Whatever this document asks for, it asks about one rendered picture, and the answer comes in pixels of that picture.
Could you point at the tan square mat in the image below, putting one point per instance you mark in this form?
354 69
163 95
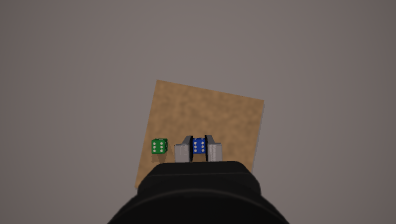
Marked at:
179 110

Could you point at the blue die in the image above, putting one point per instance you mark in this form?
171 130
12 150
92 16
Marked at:
199 146

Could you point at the green die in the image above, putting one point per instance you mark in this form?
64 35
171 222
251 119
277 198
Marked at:
159 146

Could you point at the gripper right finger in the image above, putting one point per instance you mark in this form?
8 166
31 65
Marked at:
213 150

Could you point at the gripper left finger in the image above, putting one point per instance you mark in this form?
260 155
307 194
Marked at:
184 151

